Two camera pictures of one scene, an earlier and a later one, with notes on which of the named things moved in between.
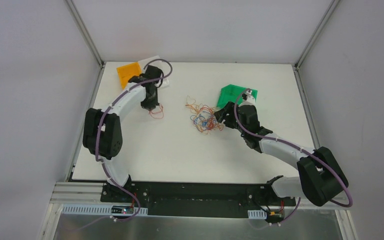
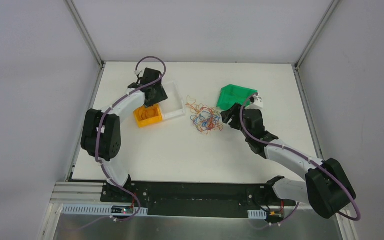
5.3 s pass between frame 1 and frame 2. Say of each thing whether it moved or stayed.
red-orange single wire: moved
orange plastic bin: moved
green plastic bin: stayed
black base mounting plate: stayed
